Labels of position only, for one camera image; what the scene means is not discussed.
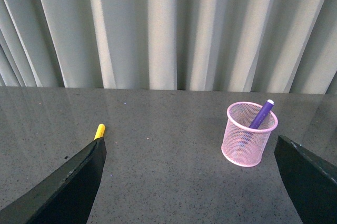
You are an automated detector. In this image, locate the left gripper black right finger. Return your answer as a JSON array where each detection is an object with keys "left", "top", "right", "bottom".
[{"left": 274, "top": 135, "right": 336, "bottom": 223}]

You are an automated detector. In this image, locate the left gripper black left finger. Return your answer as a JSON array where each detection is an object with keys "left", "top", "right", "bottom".
[{"left": 1, "top": 138, "right": 106, "bottom": 223}]

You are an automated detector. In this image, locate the purple marker pen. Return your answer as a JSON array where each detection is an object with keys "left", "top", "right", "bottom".
[{"left": 236, "top": 99, "right": 275, "bottom": 151}]

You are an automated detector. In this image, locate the pink mesh pen cup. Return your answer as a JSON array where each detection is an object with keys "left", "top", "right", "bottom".
[{"left": 221, "top": 100, "right": 278, "bottom": 167}]

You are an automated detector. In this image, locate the yellow marker pen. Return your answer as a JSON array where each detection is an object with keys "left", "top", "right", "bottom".
[{"left": 94, "top": 124, "right": 106, "bottom": 140}]

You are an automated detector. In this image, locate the grey pleated curtain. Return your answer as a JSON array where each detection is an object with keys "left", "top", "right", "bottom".
[{"left": 1, "top": 0, "right": 336, "bottom": 94}]

